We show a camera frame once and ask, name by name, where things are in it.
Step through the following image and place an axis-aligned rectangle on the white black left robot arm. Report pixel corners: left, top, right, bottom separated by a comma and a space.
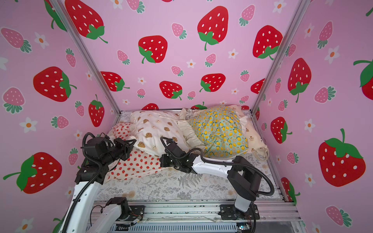
59, 133, 136, 233

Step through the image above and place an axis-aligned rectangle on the white bear print pillow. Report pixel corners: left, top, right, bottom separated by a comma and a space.
130, 111, 205, 156

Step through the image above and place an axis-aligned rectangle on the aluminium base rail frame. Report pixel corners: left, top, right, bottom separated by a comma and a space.
56, 199, 307, 233

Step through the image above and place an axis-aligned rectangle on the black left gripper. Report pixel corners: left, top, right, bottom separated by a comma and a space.
100, 138, 135, 168

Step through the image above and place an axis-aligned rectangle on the red strawberry print pillow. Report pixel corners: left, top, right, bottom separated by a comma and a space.
105, 122, 162, 182

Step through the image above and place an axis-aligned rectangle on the aluminium right corner post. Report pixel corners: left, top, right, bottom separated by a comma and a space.
250, 0, 311, 115

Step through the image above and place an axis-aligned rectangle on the aluminium left corner post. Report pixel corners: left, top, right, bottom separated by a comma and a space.
51, 0, 121, 116

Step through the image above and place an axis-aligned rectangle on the cream animal print pillow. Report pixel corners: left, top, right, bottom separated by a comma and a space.
228, 105, 269, 162

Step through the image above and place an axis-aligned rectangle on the lemon print teal pillow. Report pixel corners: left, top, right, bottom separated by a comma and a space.
188, 105, 249, 159

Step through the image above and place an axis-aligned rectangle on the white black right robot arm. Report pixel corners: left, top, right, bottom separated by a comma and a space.
160, 137, 275, 217

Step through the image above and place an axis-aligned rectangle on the fern print bed sheet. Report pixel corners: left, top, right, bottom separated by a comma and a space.
96, 110, 282, 201

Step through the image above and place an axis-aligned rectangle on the aluminium corner post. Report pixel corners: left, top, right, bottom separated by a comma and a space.
250, 0, 311, 115
51, 0, 121, 116

